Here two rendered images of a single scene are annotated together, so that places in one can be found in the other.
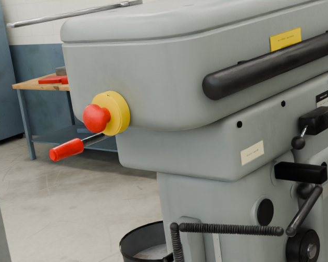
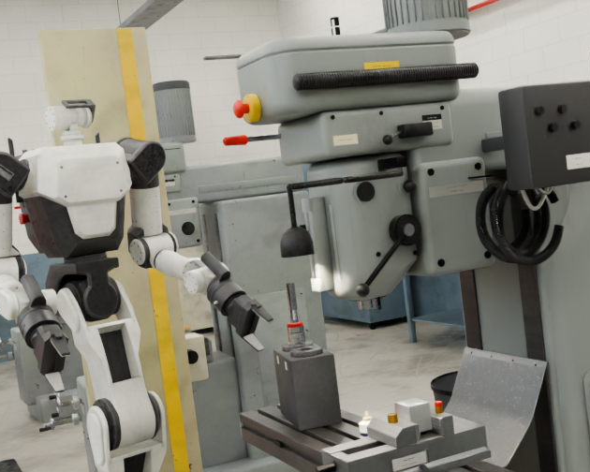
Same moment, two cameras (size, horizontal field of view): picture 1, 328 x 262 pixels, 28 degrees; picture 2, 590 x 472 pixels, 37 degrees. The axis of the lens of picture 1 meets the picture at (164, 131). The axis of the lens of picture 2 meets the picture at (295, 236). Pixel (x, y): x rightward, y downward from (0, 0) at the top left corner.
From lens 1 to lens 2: 1.21 m
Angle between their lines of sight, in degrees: 25
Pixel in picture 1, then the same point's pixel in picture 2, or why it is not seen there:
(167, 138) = (299, 134)
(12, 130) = (397, 310)
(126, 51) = (258, 66)
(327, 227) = (435, 222)
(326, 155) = (436, 165)
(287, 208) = (393, 198)
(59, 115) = (453, 296)
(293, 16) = (390, 51)
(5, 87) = not seen: hidden behind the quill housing
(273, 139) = (369, 136)
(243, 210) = (346, 186)
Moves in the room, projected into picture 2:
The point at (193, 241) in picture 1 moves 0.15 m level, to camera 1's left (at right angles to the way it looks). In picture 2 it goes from (315, 210) to (254, 216)
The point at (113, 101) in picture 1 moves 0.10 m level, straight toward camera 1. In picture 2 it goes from (249, 97) to (232, 95)
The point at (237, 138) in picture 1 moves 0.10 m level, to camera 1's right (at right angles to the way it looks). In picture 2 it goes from (330, 125) to (375, 119)
